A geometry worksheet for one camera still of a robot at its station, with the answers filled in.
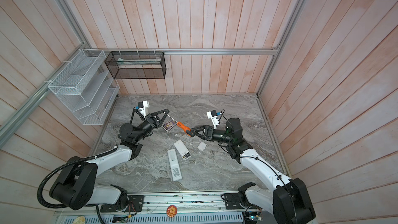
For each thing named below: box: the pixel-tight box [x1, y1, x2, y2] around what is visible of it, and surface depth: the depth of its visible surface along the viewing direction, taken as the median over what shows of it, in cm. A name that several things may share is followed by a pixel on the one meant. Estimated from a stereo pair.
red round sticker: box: [166, 204, 178, 218], surface depth 73 cm
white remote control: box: [173, 139, 192, 161], surface depth 92 cm
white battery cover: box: [196, 141, 207, 152], surface depth 95 cm
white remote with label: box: [167, 148, 183, 182], surface depth 86 cm
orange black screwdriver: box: [163, 111, 196, 138], surface depth 71 cm
